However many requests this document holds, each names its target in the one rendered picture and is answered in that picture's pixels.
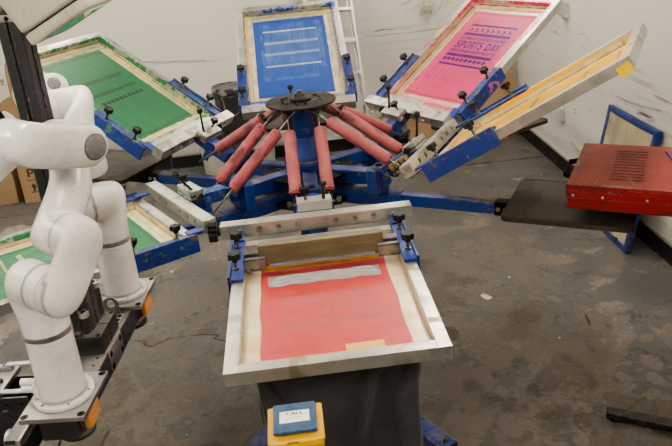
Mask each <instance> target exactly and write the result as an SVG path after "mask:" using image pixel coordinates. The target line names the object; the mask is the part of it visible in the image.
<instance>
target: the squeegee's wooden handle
mask: <svg viewBox="0 0 672 446"><path fill-rule="evenodd" d="M380 242H383V233H382V229H373V230H365V231H356V232H348V233H339V234H331V235H322V236H314V237H305V238H296V239H288V240H279V241H271V242H262V243H258V254H259V257H262V256H265V260H266V266H269V263H275V262H283V261H292V260H300V259H309V258H317V257H326V256H334V255H342V254H351V253H359V252H368V251H375V253H378V243H380Z"/></svg>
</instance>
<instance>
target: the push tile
mask: <svg viewBox="0 0 672 446"><path fill-rule="evenodd" d="M317 430H318V427H317V417H316V407H315V401H308V402H300V403H293V404H285V405H277V406H273V435H274V436H282V435H290V434H297V433H305V432H313V431H317Z"/></svg>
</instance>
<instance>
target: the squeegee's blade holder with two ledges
mask: <svg viewBox="0 0 672 446"><path fill-rule="evenodd" d="M372 255H375V251H368V252H359V253H351V254H342V255H334V256H326V257H317V258H309V259H300V260H292V261H283V262H275V263H269V267H270V268H271V267H280V266H288V265H296V264H305V263H313V262H322V261H330V260H338V259H347V258H355V257H364V256H372Z"/></svg>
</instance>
